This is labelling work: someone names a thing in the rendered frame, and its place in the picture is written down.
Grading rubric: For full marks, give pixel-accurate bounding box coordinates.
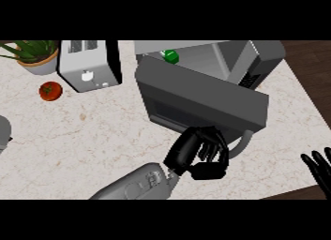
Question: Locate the red tomato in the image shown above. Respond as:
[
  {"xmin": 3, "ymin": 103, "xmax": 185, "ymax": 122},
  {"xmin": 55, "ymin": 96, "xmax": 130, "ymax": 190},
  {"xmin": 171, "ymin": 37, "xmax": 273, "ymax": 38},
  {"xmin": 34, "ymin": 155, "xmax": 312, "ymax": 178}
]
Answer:
[{"xmin": 37, "ymin": 81, "xmax": 63, "ymax": 102}]

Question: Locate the dark grey microwave door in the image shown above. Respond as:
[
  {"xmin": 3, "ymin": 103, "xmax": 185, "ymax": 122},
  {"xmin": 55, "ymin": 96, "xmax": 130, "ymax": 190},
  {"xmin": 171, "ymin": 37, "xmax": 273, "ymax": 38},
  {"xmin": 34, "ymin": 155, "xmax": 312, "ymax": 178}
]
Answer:
[{"xmin": 133, "ymin": 55, "xmax": 270, "ymax": 159}]

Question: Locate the silver toaster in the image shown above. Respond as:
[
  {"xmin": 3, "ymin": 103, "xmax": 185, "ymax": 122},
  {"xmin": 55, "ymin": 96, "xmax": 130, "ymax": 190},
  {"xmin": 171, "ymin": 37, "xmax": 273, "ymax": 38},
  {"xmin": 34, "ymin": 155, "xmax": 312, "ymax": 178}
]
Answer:
[{"xmin": 55, "ymin": 40, "xmax": 124, "ymax": 94}]

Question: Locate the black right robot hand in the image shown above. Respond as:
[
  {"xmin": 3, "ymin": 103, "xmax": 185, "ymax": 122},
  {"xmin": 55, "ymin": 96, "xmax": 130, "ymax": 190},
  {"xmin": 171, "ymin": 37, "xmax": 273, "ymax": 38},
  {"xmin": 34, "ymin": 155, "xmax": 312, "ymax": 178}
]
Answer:
[{"xmin": 298, "ymin": 146, "xmax": 331, "ymax": 201}]

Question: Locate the grey microwave body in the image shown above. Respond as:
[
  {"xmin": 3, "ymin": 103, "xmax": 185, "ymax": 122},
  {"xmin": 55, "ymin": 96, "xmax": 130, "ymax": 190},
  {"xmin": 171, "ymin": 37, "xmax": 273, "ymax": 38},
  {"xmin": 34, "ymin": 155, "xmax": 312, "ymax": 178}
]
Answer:
[{"xmin": 133, "ymin": 40, "xmax": 287, "ymax": 92}]

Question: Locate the green plant in pale pot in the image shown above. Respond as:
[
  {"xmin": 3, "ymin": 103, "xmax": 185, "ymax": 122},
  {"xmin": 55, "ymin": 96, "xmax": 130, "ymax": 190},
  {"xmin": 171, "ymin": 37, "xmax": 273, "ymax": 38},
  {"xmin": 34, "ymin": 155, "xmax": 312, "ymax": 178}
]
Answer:
[{"xmin": 0, "ymin": 40, "xmax": 60, "ymax": 76}]

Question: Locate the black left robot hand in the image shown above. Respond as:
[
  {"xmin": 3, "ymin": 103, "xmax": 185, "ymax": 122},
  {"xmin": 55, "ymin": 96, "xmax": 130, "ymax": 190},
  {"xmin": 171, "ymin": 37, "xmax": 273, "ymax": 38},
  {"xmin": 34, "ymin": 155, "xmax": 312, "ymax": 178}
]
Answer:
[{"xmin": 162, "ymin": 126, "xmax": 232, "ymax": 181}]

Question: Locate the green and white milk carton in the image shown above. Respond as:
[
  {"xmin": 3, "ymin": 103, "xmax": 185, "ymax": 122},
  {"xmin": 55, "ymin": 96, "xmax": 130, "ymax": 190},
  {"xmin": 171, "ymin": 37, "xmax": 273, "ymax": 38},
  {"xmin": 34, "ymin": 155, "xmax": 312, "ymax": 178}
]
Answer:
[{"xmin": 159, "ymin": 49, "xmax": 180, "ymax": 66}]

